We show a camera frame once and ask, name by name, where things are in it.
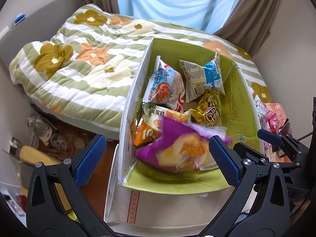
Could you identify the blue shrimp cracker packet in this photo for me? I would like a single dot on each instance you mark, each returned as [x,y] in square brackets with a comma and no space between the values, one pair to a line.
[165,87]

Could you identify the cream blue snack packet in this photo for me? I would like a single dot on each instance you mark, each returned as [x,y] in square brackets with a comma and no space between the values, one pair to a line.
[201,78]

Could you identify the pink striped snack packet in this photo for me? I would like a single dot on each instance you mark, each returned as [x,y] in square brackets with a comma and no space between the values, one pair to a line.
[273,121]

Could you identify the purple cake snack packet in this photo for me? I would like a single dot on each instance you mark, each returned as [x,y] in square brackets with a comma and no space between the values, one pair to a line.
[182,147]

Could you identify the grey headboard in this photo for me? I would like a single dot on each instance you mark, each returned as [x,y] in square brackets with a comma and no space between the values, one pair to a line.
[42,25]

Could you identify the floral striped quilt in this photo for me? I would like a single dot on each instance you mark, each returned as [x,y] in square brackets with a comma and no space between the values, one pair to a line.
[83,74]

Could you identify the brown chocolate snack packet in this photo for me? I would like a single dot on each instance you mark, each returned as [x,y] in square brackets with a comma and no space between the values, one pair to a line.
[286,129]

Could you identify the yellow object on floor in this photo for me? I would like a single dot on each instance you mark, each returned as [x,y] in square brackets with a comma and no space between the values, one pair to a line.
[32,156]

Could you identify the orange white cake packet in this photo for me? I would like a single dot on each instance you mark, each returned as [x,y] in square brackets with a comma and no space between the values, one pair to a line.
[149,127]

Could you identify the blue white object on headboard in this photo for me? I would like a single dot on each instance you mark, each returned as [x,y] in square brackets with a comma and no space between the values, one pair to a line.
[19,18]

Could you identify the power strip with cables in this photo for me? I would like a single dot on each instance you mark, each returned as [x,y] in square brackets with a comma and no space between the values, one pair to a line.
[57,142]

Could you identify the blue window sheet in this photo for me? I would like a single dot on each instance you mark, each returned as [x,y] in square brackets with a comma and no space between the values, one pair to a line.
[205,15]

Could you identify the grey white snack packet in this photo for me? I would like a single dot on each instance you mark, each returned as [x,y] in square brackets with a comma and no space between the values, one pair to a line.
[261,111]

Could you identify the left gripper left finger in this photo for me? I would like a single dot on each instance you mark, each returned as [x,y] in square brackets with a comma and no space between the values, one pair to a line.
[55,203]

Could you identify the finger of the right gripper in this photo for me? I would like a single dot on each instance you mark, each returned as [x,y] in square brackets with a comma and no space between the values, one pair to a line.
[256,158]
[286,143]

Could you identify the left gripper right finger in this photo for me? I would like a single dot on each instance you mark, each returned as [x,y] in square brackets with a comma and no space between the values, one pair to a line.
[270,213]

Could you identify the right brown curtain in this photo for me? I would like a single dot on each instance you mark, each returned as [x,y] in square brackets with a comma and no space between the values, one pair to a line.
[249,24]

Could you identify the orange flowers towel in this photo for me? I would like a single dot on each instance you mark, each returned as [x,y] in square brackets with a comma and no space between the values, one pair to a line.
[279,155]

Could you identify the gold black snack packet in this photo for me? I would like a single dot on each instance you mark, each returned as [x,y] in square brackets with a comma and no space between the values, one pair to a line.
[208,110]

